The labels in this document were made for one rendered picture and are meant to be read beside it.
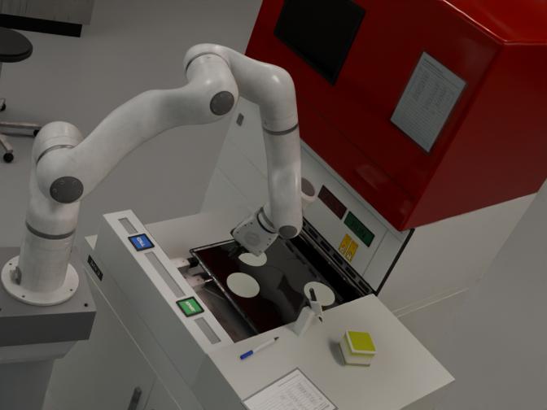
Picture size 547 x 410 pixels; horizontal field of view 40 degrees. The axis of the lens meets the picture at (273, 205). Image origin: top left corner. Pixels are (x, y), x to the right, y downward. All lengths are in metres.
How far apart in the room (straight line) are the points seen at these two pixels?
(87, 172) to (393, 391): 0.97
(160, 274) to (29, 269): 0.35
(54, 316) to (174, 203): 2.07
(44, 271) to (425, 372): 1.05
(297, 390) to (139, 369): 0.51
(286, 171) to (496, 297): 2.69
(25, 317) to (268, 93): 0.79
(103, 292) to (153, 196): 1.70
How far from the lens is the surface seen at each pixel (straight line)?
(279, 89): 1.73
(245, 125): 2.58
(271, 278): 2.25
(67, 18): 5.12
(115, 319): 2.24
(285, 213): 1.87
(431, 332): 2.93
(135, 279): 2.09
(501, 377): 3.90
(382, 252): 2.21
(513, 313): 4.35
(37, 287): 1.94
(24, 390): 2.21
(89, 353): 2.44
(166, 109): 1.67
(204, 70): 1.66
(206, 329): 1.94
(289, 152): 1.83
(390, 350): 2.13
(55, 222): 1.81
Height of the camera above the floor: 2.32
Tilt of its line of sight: 34 degrees down
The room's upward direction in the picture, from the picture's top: 23 degrees clockwise
